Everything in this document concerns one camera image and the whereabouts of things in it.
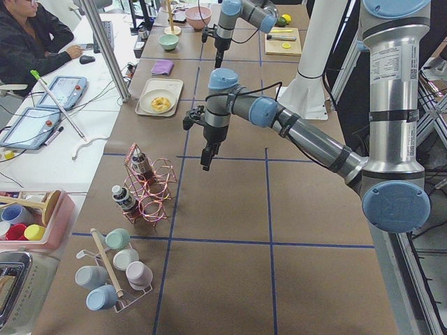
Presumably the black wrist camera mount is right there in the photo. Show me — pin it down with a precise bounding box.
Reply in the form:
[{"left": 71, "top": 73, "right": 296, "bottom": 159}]
[{"left": 201, "top": 24, "right": 218, "bottom": 43}]

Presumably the pink mug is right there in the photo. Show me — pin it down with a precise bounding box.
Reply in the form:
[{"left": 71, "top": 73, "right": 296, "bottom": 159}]
[{"left": 126, "top": 261, "right": 153, "bottom": 290}]

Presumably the seated person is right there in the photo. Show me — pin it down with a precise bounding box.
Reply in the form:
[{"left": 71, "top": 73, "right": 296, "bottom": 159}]
[{"left": 1, "top": 1, "right": 83, "bottom": 97}]

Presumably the black computer mouse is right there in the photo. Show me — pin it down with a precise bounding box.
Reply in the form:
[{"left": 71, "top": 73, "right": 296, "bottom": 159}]
[{"left": 79, "top": 55, "right": 96, "bottom": 65}]

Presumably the glazed twisted donut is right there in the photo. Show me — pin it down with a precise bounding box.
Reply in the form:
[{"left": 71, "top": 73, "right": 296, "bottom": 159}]
[{"left": 150, "top": 96, "right": 172, "bottom": 113}]

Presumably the teach pendant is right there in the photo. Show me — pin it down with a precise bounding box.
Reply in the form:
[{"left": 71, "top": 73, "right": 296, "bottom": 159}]
[
  {"left": 48, "top": 76, "right": 88, "bottom": 111},
  {"left": 1, "top": 107, "right": 61, "bottom": 150}
]

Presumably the far teach pendant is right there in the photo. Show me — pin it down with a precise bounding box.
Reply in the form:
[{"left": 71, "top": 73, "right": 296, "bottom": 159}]
[{"left": 48, "top": 76, "right": 88, "bottom": 111}]

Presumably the pink bowl of ice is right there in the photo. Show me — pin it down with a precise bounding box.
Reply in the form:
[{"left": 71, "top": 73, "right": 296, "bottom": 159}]
[{"left": 184, "top": 6, "right": 212, "bottom": 30}]

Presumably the bamboo cutting board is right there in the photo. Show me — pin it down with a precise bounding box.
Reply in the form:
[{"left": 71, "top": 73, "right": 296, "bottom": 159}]
[{"left": 265, "top": 27, "right": 302, "bottom": 56}]

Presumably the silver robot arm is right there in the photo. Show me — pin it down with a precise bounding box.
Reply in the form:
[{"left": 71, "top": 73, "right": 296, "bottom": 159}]
[
  {"left": 212, "top": 0, "right": 279, "bottom": 68},
  {"left": 199, "top": 1, "right": 430, "bottom": 233}
]

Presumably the cream serving tray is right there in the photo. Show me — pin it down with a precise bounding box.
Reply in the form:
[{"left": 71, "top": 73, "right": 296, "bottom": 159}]
[{"left": 135, "top": 78, "right": 183, "bottom": 117}]

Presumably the wooden stand in box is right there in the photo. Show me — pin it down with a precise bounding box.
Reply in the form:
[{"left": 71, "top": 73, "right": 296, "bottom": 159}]
[{"left": 1, "top": 190, "right": 61, "bottom": 227}]

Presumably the blue cup in box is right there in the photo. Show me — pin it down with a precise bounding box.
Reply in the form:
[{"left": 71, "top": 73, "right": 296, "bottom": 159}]
[{"left": 1, "top": 204, "right": 34, "bottom": 225}]

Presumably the black steel muddler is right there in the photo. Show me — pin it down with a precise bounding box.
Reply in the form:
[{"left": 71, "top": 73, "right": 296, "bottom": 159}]
[{"left": 266, "top": 34, "right": 297, "bottom": 41}]

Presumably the white mug rack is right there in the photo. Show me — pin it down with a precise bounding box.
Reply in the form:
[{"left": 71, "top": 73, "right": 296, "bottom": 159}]
[{"left": 75, "top": 228, "right": 155, "bottom": 313}]

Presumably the grey blue mug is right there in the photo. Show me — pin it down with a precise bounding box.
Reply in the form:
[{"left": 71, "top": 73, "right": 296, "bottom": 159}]
[{"left": 75, "top": 266, "right": 108, "bottom": 290}]

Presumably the purple folded cloth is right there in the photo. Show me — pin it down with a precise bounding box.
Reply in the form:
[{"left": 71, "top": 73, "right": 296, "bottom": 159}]
[{"left": 151, "top": 59, "right": 174, "bottom": 76}]

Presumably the right yellow lemon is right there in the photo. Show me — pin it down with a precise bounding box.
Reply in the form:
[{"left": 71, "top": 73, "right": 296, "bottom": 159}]
[{"left": 282, "top": 14, "right": 292, "bottom": 24}]

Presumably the mint green bowl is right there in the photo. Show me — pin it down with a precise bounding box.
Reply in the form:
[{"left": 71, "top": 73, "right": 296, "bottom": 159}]
[{"left": 158, "top": 34, "right": 179, "bottom": 51}]

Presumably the black camera cable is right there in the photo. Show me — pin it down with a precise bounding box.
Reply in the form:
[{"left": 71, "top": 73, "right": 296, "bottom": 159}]
[{"left": 205, "top": 81, "right": 284, "bottom": 105}]

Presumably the green mug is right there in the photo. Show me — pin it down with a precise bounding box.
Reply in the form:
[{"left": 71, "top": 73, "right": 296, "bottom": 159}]
[{"left": 105, "top": 228, "right": 130, "bottom": 250}]

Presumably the cream plate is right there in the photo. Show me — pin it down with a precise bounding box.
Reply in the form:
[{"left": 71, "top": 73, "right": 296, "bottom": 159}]
[{"left": 139, "top": 89, "right": 177, "bottom": 114}]

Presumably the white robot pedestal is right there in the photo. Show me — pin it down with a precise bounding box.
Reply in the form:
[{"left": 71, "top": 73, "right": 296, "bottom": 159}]
[{"left": 278, "top": 0, "right": 349, "bottom": 120}]

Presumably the light blue mug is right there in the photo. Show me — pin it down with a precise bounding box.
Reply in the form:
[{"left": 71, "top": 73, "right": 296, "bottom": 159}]
[{"left": 86, "top": 285, "right": 118, "bottom": 311}]

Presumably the green lime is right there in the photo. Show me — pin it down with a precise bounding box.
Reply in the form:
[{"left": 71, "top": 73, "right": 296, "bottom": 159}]
[{"left": 276, "top": 17, "right": 287, "bottom": 27}]

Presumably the pink storage box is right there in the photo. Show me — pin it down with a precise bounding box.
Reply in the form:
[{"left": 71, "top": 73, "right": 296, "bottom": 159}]
[{"left": 1, "top": 190, "right": 75, "bottom": 251}]

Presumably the near teach pendant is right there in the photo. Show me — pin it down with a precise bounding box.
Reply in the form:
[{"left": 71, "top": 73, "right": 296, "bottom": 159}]
[{"left": 1, "top": 107, "right": 61, "bottom": 150}]

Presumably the yellow cup in box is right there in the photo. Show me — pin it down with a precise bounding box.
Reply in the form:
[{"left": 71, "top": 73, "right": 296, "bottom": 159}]
[{"left": 24, "top": 224, "right": 46, "bottom": 241}]

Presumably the tea bottle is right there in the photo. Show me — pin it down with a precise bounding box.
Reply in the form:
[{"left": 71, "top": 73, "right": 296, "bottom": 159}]
[
  {"left": 111, "top": 185, "right": 138, "bottom": 213},
  {"left": 132, "top": 149, "right": 154, "bottom": 182}
]

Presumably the black marker pen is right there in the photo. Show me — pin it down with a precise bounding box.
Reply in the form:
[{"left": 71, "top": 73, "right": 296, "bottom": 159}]
[{"left": 44, "top": 126, "right": 64, "bottom": 146}]

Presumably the black scale with cup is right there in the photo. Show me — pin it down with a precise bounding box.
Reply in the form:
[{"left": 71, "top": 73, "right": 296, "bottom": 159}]
[{"left": 133, "top": 27, "right": 149, "bottom": 59}]

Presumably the white mug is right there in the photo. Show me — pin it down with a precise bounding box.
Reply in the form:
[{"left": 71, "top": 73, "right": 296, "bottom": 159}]
[{"left": 112, "top": 248, "right": 139, "bottom": 271}]

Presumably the aluminium frame post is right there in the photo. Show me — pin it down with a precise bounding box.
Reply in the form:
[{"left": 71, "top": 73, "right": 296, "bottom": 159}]
[{"left": 80, "top": 0, "right": 131, "bottom": 103}]

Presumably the copper wire bottle rack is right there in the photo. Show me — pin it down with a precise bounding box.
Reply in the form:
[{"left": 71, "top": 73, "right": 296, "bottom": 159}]
[{"left": 124, "top": 143, "right": 177, "bottom": 227}]

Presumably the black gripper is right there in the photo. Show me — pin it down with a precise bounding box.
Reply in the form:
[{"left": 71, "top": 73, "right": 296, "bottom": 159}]
[
  {"left": 200, "top": 126, "right": 228, "bottom": 171},
  {"left": 214, "top": 36, "right": 231, "bottom": 68}
]

